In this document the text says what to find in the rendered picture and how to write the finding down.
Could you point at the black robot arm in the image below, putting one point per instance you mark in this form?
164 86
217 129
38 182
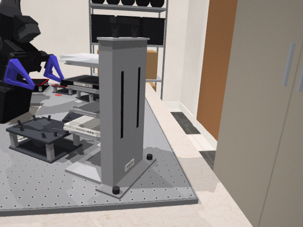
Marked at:
16 32

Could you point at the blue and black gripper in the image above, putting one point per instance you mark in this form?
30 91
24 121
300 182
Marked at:
20 64

